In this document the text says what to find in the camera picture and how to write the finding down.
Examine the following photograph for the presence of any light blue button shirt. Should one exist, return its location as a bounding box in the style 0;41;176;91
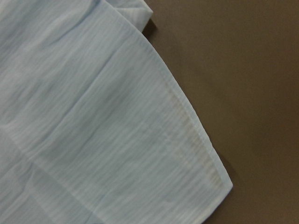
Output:
0;0;233;224

